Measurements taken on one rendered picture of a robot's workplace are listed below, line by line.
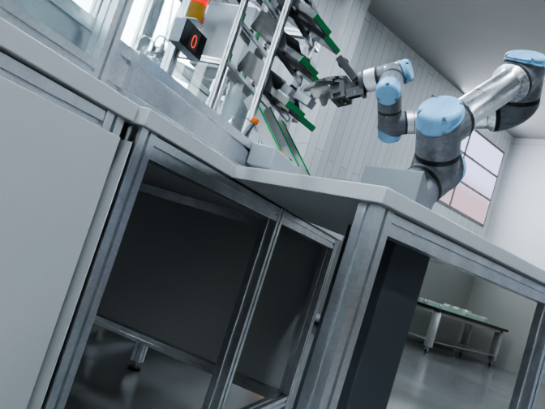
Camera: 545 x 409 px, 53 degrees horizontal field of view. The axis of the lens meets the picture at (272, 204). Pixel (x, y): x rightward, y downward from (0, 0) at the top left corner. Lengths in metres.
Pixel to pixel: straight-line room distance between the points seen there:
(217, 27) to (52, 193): 2.46
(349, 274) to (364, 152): 7.06
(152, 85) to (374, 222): 0.47
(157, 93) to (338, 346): 0.56
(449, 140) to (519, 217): 9.63
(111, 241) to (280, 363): 1.50
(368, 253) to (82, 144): 0.48
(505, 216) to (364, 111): 4.29
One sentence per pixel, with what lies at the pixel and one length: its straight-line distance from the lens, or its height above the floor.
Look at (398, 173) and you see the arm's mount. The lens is 1.39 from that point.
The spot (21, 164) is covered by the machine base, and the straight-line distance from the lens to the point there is 0.77.
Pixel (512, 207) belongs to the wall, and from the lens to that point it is 11.17.
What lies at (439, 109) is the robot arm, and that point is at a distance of 1.46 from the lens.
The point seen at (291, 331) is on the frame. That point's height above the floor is 0.41.
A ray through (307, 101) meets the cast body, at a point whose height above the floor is 1.23.
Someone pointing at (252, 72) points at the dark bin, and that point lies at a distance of 2.01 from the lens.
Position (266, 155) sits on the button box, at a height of 0.93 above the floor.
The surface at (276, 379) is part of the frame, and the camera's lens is 2.35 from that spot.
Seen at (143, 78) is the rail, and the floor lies 0.92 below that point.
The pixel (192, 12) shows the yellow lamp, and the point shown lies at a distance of 1.65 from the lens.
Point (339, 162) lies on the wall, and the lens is 7.60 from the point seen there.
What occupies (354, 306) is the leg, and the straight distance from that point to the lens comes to 0.93.
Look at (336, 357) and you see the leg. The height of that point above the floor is 0.57.
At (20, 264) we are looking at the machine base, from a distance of 0.82.
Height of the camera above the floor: 0.70
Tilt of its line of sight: 5 degrees up
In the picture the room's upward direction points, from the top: 18 degrees clockwise
